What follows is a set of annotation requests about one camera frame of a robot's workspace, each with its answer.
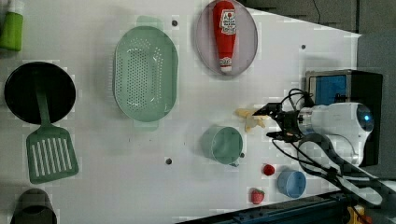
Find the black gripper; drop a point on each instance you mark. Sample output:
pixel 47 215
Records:
pixel 286 120

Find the peeled yellow toy banana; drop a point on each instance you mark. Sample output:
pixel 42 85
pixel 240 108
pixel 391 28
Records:
pixel 251 121

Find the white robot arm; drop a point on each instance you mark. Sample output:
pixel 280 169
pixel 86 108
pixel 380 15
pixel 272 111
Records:
pixel 331 141

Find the black microwave oven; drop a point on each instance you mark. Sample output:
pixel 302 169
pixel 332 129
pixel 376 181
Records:
pixel 341 86

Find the green metal mug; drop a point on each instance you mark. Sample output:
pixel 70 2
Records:
pixel 222 144

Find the blue plastic cup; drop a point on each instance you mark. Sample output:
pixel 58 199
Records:
pixel 291 183

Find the red strawberry toy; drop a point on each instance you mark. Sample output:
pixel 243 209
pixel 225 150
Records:
pixel 257 196

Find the grey round plate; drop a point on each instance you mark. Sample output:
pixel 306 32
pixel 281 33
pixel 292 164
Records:
pixel 245 45

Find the red ketchup bottle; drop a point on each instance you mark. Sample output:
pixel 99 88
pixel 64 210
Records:
pixel 224 24

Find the green perforated colander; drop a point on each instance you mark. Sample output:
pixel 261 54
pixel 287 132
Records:
pixel 145 73

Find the green slotted spatula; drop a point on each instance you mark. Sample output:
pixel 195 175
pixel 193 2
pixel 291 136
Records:
pixel 50 152

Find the black round pan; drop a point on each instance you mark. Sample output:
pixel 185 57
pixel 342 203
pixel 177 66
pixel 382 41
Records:
pixel 58 86

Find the black cylindrical cup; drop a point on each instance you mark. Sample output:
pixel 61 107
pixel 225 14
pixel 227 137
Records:
pixel 34 207

